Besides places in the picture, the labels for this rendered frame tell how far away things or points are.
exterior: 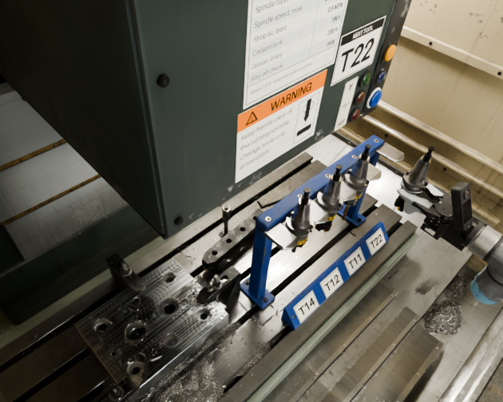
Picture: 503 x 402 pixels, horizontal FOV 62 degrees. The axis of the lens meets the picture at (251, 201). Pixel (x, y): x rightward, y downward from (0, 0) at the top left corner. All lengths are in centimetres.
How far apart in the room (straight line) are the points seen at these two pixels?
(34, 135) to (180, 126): 75
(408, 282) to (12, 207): 125
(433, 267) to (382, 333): 32
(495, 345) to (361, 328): 38
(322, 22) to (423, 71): 103
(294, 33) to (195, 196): 21
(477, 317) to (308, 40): 134
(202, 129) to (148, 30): 13
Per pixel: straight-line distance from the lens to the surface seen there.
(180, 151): 43
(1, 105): 107
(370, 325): 143
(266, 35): 44
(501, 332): 151
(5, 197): 121
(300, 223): 93
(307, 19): 49
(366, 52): 64
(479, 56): 143
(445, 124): 155
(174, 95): 39
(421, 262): 160
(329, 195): 98
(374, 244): 134
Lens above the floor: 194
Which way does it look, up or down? 47 degrees down
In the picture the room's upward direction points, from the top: 5 degrees clockwise
